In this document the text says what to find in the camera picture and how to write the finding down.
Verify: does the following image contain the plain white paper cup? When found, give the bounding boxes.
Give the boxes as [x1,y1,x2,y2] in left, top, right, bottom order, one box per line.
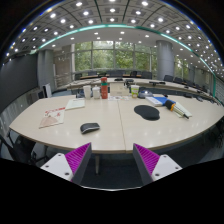
[82,85,92,100]

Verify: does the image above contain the red and white fan booklet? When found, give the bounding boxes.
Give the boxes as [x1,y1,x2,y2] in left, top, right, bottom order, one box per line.
[38,106,66,129]

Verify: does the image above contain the white cardboard box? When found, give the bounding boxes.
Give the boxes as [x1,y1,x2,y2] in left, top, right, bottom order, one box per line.
[109,82,129,97]

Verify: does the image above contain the red bottle with green band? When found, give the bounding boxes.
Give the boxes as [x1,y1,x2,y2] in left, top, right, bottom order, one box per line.
[100,77,109,100]

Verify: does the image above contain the dark office chairs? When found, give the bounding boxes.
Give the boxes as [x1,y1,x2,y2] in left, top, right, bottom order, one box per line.
[74,69,214,94]

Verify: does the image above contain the black mouse pad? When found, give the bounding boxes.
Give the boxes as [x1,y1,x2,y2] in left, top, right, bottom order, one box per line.
[133,104,161,122]

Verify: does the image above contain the blue and white book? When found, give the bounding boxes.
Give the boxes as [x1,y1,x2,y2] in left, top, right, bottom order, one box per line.
[145,95,177,108]

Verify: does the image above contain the colourful printed leaflet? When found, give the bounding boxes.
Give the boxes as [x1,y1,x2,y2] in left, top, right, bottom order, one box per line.
[108,95,130,102]

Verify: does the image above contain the green printed paper cup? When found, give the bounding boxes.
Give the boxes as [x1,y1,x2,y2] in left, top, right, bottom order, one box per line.
[130,84,140,99]

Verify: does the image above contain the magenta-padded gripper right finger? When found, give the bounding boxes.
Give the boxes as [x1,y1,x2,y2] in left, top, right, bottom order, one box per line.
[132,143,183,185]

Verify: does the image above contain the black desk microphone console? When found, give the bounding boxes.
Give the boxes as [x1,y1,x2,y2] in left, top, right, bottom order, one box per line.
[138,89,154,100]

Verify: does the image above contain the ceiling lights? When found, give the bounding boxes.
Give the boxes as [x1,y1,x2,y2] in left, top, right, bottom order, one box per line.
[6,0,223,68]

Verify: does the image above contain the white lidded mug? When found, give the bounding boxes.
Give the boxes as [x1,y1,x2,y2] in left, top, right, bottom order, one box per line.
[91,86,102,100]

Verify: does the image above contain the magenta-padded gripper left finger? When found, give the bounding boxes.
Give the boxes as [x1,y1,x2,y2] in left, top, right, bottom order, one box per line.
[39,142,93,185]

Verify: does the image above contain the black computer mouse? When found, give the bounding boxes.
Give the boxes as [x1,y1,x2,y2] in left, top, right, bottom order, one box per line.
[79,122,101,135]

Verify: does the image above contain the white paper document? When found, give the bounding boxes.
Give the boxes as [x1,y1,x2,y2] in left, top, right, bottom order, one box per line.
[64,98,86,111]

